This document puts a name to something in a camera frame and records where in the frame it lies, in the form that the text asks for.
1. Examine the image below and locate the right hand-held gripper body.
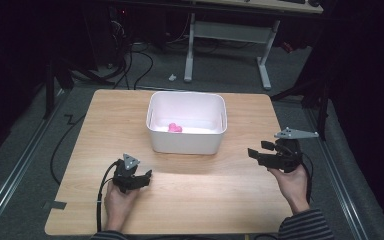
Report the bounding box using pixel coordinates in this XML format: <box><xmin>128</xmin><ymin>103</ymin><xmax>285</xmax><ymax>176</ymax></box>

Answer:
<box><xmin>259</xmin><ymin>127</ymin><xmax>320</xmax><ymax>174</ymax></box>

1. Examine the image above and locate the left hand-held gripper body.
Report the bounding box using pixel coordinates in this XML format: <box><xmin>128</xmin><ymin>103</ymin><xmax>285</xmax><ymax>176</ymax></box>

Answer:
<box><xmin>112</xmin><ymin>153</ymin><xmax>145</xmax><ymax>194</ymax></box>

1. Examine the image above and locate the pink bone toy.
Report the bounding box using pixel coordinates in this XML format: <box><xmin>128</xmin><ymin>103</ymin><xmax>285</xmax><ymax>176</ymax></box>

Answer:
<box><xmin>167</xmin><ymin>122</ymin><xmax>184</xmax><ymax>134</ymax></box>

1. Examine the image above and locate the white plastic bin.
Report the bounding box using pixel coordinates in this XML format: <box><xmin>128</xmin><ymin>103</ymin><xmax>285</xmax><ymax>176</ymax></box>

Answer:
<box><xmin>146</xmin><ymin>91</ymin><xmax>229</xmax><ymax>156</ymax></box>

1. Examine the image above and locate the person's left hand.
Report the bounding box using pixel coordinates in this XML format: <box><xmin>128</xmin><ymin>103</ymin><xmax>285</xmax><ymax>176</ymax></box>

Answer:
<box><xmin>103</xmin><ymin>181</ymin><xmax>140</xmax><ymax>232</ymax></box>

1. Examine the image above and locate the person's right hand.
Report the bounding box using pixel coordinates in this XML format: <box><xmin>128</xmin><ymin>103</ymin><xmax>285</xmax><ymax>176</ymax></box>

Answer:
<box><xmin>267</xmin><ymin>164</ymin><xmax>312</xmax><ymax>215</ymax></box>

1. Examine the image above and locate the black stand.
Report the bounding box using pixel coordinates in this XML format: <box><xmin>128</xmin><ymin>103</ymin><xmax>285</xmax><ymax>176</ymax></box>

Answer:
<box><xmin>42</xmin><ymin>59</ymin><xmax>75</xmax><ymax>120</ymax></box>
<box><xmin>270</xmin><ymin>75</ymin><xmax>332</xmax><ymax>142</ymax></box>

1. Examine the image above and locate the grey tape strip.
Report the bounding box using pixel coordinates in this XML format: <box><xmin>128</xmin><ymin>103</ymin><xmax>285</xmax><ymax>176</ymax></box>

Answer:
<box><xmin>42</xmin><ymin>200</ymin><xmax>68</xmax><ymax>211</ymax></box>

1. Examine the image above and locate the white-legged desk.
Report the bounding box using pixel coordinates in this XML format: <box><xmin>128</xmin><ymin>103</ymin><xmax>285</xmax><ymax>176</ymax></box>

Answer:
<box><xmin>183</xmin><ymin>0</ymin><xmax>324</xmax><ymax>91</ymax></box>

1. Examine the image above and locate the dark computer tower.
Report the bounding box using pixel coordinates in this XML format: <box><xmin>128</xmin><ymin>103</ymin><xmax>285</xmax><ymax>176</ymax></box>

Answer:
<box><xmin>82</xmin><ymin>5</ymin><xmax>132</xmax><ymax>69</ymax></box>

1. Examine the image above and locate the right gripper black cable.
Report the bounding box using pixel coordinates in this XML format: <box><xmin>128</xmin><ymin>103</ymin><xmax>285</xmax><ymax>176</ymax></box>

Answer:
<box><xmin>299</xmin><ymin>152</ymin><xmax>315</xmax><ymax>205</ymax></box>

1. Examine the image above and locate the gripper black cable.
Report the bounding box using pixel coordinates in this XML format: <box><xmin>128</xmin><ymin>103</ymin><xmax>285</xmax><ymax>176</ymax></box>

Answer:
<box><xmin>95</xmin><ymin>160</ymin><xmax>120</xmax><ymax>233</ymax></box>
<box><xmin>299</xmin><ymin>152</ymin><xmax>315</xmax><ymax>205</ymax></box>

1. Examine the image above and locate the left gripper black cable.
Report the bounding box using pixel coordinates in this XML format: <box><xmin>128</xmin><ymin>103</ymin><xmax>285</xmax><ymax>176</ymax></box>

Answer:
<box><xmin>95</xmin><ymin>160</ymin><xmax>120</xmax><ymax>233</ymax></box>

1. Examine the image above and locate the metal floor rail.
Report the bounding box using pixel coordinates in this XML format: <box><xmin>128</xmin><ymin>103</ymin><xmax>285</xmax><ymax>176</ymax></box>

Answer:
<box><xmin>0</xmin><ymin>89</ymin><xmax>68</xmax><ymax>232</ymax></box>
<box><xmin>304</xmin><ymin>107</ymin><xmax>370</xmax><ymax>240</ymax></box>

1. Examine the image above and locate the black floor cable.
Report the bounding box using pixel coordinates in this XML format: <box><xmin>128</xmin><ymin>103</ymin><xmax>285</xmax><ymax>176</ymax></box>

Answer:
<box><xmin>49</xmin><ymin>113</ymin><xmax>87</xmax><ymax>186</ymax></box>

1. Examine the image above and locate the bundle of black cables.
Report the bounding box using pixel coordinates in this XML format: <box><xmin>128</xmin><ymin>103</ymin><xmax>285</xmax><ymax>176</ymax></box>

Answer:
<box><xmin>109</xmin><ymin>19</ymin><xmax>155</xmax><ymax>91</ymax></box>

